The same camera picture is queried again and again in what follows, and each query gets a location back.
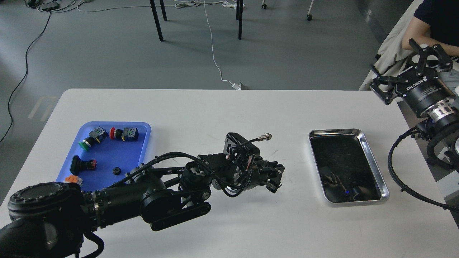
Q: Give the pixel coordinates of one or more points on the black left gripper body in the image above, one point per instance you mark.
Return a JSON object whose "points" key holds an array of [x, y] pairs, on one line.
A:
{"points": [[246, 168]]}

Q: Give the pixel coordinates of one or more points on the orange white switch block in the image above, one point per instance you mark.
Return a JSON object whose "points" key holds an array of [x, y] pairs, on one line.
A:
{"points": [[73, 179]]}

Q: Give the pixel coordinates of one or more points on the black table leg right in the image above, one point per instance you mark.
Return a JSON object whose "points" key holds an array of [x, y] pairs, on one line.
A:
{"points": [[239, 17]]}

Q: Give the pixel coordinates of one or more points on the seated person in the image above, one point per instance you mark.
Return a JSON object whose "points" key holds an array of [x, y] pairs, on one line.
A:
{"points": [[435, 22]]}

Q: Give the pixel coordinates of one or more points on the red push button switch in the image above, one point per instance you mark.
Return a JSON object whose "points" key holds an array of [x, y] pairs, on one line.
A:
{"points": [[128, 134]]}

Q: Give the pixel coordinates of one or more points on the black table leg left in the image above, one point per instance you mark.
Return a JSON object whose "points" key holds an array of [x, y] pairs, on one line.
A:
{"points": [[156, 17]]}

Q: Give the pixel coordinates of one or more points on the black switch with red end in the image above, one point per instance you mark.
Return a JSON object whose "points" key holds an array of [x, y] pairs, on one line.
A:
{"points": [[78, 165]]}

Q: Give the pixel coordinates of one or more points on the green push button switch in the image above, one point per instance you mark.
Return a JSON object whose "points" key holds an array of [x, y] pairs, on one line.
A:
{"points": [[97, 135]]}

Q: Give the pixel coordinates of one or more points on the black table leg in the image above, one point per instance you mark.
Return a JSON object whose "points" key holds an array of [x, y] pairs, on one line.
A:
{"points": [[239, 17], [156, 17]]}

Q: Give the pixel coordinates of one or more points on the silver metal tray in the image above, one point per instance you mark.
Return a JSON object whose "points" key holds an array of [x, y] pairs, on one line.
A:
{"points": [[346, 167]]}

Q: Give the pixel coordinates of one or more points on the blue plastic tray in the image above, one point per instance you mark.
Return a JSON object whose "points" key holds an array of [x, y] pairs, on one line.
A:
{"points": [[110, 153]]}

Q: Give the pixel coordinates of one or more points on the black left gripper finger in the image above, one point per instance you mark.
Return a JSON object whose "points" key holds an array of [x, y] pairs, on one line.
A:
{"points": [[273, 183], [274, 169]]}

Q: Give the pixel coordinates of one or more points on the beige jacket on chair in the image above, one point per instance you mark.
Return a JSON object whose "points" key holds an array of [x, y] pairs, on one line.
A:
{"points": [[393, 56]]}

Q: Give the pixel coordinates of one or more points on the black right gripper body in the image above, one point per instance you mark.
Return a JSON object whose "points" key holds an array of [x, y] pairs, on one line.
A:
{"points": [[422, 92]]}

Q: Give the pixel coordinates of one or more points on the black gear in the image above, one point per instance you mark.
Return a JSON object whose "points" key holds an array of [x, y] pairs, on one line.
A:
{"points": [[116, 171]]}

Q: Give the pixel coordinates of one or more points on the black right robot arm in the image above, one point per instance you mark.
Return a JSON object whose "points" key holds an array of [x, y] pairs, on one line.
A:
{"points": [[439, 129]]}

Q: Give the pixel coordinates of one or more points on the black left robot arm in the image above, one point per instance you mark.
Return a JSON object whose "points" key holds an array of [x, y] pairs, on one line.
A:
{"points": [[51, 220]]}

